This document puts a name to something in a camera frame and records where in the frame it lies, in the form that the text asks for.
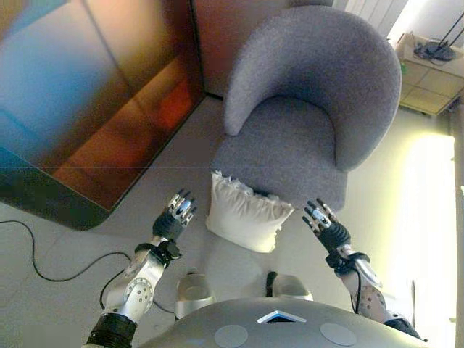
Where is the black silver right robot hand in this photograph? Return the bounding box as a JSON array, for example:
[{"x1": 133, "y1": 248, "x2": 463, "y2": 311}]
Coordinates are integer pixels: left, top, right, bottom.
[{"x1": 302, "y1": 198, "x2": 352, "y2": 254}]

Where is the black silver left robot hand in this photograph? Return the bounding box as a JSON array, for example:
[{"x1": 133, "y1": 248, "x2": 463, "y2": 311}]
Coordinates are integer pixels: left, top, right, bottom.
[{"x1": 152, "y1": 188, "x2": 199, "y2": 242}]

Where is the white fringed cushion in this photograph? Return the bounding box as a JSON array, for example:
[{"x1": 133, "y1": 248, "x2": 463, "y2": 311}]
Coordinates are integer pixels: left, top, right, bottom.
[{"x1": 205, "y1": 170, "x2": 295, "y2": 254}]

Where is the silver right robot leg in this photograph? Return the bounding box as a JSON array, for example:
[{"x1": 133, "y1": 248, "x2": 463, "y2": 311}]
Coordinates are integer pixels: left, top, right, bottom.
[{"x1": 266, "y1": 270, "x2": 315, "y2": 302}]

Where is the silver robot leg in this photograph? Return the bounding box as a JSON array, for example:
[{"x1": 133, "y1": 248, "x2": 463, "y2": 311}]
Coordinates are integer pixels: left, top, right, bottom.
[
  {"x1": 266, "y1": 270, "x2": 315, "y2": 302},
  {"x1": 175, "y1": 268, "x2": 217, "y2": 320}
]

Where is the silver left robot leg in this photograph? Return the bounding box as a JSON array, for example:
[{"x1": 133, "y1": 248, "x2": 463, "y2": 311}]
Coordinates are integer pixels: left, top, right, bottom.
[{"x1": 175, "y1": 268, "x2": 217, "y2": 320}]

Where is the grey upholstered tub armchair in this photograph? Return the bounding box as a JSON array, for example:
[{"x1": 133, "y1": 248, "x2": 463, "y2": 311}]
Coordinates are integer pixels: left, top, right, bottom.
[{"x1": 211, "y1": 5, "x2": 402, "y2": 211}]

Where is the grey robot torso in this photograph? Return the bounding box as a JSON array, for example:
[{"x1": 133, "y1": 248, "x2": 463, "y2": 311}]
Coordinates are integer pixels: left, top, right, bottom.
[{"x1": 139, "y1": 297, "x2": 428, "y2": 348}]

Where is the glossy brown wooden wardrobe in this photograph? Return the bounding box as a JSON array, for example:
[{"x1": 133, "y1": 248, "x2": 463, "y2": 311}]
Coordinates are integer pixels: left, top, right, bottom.
[{"x1": 0, "y1": 0, "x2": 207, "y2": 232}]

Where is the cardboard box with black stand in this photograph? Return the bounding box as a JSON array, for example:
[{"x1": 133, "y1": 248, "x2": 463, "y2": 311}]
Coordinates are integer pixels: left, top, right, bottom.
[{"x1": 394, "y1": 32, "x2": 464, "y2": 117}]

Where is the black lamp base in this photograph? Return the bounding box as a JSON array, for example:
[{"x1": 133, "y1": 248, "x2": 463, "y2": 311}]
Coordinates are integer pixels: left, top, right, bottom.
[{"x1": 415, "y1": 10, "x2": 464, "y2": 62}]

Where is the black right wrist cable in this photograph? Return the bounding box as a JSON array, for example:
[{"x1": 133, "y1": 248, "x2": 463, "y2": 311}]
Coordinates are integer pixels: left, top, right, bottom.
[{"x1": 349, "y1": 268, "x2": 363, "y2": 315}]

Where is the black floor cable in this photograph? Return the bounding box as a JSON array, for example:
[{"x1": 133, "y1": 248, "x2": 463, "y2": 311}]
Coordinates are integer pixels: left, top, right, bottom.
[{"x1": 0, "y1": 220, "x2": 131, "y2": 282}]

